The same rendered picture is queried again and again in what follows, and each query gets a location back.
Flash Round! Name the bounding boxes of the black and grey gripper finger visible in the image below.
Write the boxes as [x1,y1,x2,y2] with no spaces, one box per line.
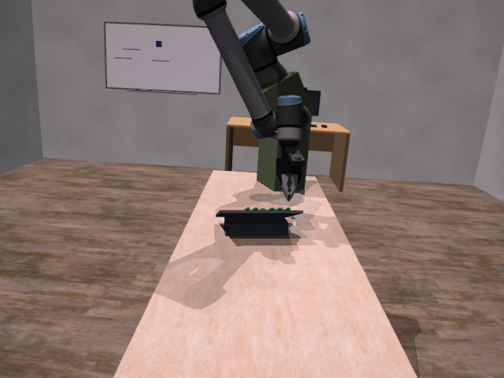
[277,165,289,201]
[289,166,302,201]

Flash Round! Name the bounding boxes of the grey switch panel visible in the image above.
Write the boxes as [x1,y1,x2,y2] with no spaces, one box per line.
[216,207,302,236]

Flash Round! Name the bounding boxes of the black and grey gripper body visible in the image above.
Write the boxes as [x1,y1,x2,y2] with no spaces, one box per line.
[276,140,300,174]

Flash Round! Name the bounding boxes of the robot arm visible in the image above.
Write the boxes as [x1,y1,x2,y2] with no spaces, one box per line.
[193,0,311,141]

